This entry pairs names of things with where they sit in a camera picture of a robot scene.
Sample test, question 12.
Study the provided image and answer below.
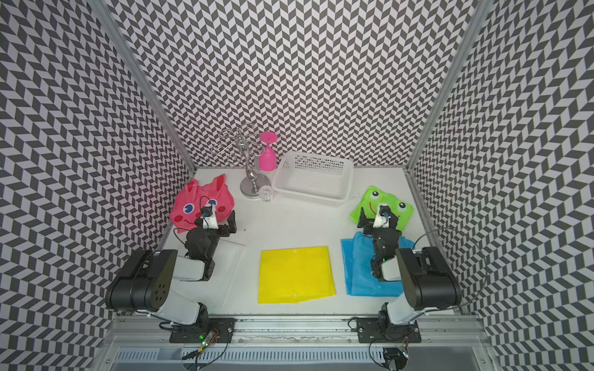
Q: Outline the aluminium front rail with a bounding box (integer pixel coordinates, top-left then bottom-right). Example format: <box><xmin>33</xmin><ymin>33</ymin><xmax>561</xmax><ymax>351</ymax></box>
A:
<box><xmin>101</xmin><ymin>314</ymin><xmax>490</xmax><ymax>350</ymax></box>

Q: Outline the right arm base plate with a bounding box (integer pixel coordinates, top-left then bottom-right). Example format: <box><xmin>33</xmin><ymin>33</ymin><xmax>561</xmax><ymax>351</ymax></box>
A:
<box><xmin>348</xmin><ymin>317</ymin><xmax>422</xmax><ymax>344</ymax></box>

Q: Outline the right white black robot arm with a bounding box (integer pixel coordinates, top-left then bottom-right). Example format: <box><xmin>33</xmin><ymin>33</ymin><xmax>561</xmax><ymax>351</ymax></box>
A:
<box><xmin>357</xmin><ymin>204</ymin><xmax>463</xmax><ymax>330</ymax></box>

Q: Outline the yellow raincoat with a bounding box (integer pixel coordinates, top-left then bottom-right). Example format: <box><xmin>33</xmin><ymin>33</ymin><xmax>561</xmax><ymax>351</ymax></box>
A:
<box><xmin>258</xmin><ymin>247</ymin><xmax>336</xmax><ymax>305</ymax></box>

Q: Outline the chrome glass holder stand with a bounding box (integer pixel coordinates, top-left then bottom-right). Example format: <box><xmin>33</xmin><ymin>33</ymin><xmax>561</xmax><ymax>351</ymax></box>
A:
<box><xmin>222</xmin><ymin>129</ymin><xmax>272</xmax><ymax>199</ymax></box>

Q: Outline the blue folded raincoat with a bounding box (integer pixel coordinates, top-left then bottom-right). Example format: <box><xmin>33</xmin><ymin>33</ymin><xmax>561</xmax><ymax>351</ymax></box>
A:
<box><xmin>340</xmin><ymin>232</ymin><xmax>404</xmax><ymax>297</ymax></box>

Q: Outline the white plastic basket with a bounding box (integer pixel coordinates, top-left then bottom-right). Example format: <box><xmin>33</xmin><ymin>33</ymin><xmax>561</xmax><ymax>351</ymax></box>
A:
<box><xmin>272</xmin><ymin>151</ymin><xmax>354</xmax><ymax>207</ymax></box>

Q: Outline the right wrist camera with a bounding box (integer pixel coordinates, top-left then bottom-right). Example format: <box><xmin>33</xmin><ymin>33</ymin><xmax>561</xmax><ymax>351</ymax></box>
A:
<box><xmin>373</xmin><ymin>204</ymin><xmax>391</xmax><ymax>229</ymax></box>

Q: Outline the pink silicone wine glass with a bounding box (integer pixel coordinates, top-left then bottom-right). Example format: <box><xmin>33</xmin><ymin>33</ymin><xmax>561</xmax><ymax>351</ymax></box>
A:
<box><xmin>258</xmin><ymin>131</ymin><xmax>278</xmax><ymax>172</ymax></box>

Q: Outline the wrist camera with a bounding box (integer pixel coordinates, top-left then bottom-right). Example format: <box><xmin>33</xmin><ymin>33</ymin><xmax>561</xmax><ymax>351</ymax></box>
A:
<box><xmin>373</xmin><ymin>204</ymin><xmax>391</xmax><ymax>229</ymax></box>
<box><xmin>200</xmin><ymin>203</ymin><xmax>218</xmax><ymax>230</ymax></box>

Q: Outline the pink bunny folded raincoat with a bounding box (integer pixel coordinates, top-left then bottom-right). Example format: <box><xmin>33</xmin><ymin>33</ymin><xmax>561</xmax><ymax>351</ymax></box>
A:
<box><xmin>170</xmin><ymin>174</ymin><xmax>235</xmax><ymax>230</ymax></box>

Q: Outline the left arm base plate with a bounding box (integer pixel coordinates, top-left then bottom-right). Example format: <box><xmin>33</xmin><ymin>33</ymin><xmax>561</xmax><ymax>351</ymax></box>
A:
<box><xmin>169</xmin><ymin>317</ymin><xmax>237</xmax><ymax>344</ymax></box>

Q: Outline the green frog folded raincoat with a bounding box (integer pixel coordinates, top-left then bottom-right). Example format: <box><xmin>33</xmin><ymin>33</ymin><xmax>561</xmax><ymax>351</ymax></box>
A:
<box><xmin>350</xmin><ymin>186</ymin><xmax>414</xmax><ymax>231</ymax></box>

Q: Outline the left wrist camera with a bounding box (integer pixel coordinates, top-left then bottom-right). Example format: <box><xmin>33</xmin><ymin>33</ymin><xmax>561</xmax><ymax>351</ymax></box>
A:
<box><xmin>200</xmin><ymin>203</ymin><xmax>218</xmax><ymax>230</ymax></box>

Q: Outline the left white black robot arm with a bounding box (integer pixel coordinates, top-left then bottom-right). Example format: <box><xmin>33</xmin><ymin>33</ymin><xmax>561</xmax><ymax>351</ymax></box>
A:
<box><xmin>105</xmin><ymin>211</ymin><xmax>237</xmax><ymax>332</ymax></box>

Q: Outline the small clear lidded jar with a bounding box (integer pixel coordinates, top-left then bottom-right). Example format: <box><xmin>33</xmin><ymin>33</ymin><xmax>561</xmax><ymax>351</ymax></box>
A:
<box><xmin>258</xmin><ymin>185</ymin><xmax>274</xmax><ymax>202</ymax></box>

